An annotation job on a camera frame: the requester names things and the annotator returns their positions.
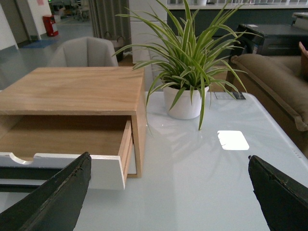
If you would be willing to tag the grey armchair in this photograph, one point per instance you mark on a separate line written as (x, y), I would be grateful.
(84, 52)

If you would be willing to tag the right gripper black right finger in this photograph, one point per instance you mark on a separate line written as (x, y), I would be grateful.
(283, 200)

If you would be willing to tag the spider plant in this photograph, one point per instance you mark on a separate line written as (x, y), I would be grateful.
(184, 60)

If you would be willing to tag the white plant pot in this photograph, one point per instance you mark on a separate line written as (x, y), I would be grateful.
(184, 108)

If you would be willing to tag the black side table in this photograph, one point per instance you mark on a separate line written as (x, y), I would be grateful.
(267, 40)

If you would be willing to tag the brown sofa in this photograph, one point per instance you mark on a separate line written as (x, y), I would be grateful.
(279, 85)

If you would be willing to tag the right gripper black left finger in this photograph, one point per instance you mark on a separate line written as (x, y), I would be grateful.
(55, 205)

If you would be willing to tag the small dark card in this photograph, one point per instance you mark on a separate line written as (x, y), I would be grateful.
(229, 96)

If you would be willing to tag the wooden drawer cabinet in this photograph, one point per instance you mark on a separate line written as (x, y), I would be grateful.
(100, 91)

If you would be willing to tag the white cabinet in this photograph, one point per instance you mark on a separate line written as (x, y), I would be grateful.
(140, 32)

